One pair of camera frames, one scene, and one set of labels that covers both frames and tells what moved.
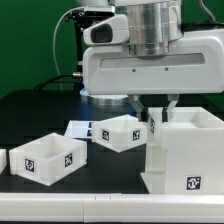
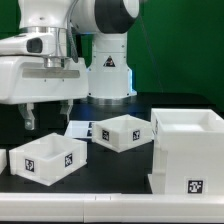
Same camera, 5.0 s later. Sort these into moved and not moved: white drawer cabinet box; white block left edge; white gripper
Moved: white gripper
Not moved: white block left edge; white drawer cabinet box
